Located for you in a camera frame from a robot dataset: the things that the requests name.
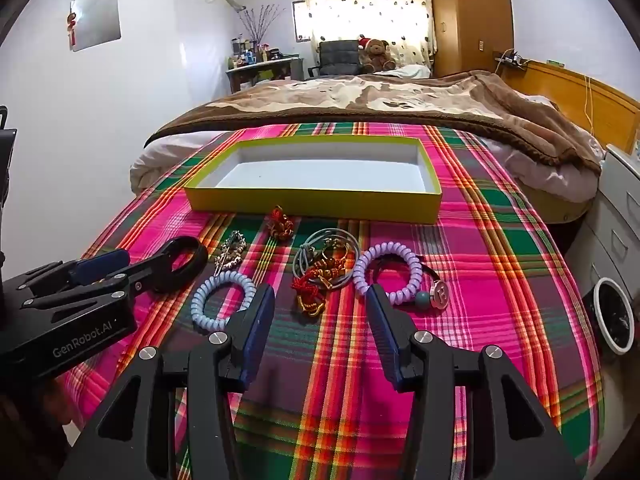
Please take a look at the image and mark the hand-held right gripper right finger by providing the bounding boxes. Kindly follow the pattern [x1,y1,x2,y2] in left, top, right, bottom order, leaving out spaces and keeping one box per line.
[365,284,583,480]

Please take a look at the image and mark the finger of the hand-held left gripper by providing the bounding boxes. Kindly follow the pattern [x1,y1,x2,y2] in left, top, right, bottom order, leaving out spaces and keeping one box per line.
[16,249,132,295]
[20,251,177,312]

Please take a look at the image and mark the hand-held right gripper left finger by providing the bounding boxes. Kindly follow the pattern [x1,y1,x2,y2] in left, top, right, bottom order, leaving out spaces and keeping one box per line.
[59,282,277,480]

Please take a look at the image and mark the blue spiral hair tie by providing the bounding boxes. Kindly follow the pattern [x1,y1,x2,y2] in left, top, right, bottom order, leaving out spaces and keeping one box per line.
[191,272,257,333]

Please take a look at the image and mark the red beaded knot bracelet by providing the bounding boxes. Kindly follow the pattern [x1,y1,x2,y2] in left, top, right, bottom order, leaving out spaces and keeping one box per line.
[291,265,346,319]

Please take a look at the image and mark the black hair tie with beads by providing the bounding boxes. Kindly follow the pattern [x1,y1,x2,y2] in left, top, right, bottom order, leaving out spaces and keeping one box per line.
[370,260,453,313]

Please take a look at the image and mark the purple spiral hair tie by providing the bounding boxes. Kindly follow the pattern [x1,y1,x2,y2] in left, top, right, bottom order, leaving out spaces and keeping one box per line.
[352,242,424,307]

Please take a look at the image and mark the black wide hair band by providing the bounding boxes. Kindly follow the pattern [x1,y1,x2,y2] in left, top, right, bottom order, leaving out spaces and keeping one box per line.
[149,236,209,294]

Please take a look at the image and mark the yellow-green shallow box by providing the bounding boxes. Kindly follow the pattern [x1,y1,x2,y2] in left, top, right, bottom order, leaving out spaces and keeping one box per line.
[183,135,443,225]

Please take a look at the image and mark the crystal hair clip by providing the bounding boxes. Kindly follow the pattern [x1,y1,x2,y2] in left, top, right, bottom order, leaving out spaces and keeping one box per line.
[214,230,249,277]

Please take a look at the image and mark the grey elastic hair bands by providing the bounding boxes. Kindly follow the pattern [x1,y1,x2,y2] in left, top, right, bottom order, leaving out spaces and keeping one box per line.
[292,227,361,292]

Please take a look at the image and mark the small red knot charm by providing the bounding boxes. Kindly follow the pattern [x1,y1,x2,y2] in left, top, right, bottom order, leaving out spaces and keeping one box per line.
[269,206,296,244]

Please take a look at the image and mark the pink plaid blanket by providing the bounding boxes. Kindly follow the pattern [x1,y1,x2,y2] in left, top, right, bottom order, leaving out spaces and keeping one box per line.
[60,122,607,480]

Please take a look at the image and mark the white-rimmed trash bin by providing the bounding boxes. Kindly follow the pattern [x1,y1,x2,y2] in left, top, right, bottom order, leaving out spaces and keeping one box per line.
[591,277,637,357]

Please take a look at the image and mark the brown fleece blanket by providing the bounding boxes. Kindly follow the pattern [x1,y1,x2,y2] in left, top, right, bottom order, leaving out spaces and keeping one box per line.
[144,71,603,177]

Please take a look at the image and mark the small desk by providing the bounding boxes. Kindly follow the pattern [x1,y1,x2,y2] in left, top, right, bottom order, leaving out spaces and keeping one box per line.
[226,56,306,94]

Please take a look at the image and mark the clutter of bottles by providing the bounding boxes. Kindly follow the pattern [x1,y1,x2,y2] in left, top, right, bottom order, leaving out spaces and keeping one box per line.
[229,35,287,68]

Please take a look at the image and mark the white drawer cabinet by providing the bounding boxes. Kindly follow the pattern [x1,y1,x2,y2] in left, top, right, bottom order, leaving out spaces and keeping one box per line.
[565,144,640,321]

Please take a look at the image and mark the white pillow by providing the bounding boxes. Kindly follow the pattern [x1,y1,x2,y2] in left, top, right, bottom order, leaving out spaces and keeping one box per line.
[375,63,432,80]

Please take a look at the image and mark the brown teddy bear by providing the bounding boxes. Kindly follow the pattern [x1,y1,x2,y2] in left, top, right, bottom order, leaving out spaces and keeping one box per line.
[357,35,399,74]

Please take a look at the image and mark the dark grey armchair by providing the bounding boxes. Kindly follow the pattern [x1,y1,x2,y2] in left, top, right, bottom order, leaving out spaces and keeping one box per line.
[307,40,364,80]

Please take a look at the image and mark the purple flower branches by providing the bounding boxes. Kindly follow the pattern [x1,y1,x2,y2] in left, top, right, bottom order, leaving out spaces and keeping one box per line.
[238,4,287,44]

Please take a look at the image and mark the power strip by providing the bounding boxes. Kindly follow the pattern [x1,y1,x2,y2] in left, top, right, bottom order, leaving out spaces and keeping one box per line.
[494,51,529,69]

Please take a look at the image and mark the wooden headboard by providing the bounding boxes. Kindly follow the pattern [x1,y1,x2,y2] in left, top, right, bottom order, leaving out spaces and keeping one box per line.
[500,59,640,157]

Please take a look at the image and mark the wooden wardrobe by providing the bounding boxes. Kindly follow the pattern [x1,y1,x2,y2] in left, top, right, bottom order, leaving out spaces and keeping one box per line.
[425,0,516,79]

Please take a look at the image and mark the patterned curtain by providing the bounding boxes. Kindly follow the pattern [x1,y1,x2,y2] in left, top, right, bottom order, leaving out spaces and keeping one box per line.
[300,0,434,69]

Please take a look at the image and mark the silver wall sheet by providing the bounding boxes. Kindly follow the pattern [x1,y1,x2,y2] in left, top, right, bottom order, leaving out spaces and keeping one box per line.
[70,0,124,53]

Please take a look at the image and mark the yellow cable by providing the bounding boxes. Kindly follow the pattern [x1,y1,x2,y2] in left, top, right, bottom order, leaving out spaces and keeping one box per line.
[580,74,597,122]

